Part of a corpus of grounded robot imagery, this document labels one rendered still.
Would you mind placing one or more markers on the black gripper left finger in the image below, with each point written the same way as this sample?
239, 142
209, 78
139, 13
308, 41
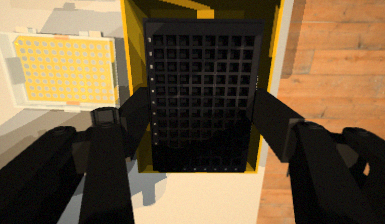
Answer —
31, 191

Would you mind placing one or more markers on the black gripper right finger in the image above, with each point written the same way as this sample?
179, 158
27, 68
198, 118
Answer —
325, 188

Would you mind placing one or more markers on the yellow open-top bin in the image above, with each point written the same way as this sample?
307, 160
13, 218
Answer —
134, 10

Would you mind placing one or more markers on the black well plate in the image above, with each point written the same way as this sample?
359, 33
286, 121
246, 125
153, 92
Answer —
198, 73

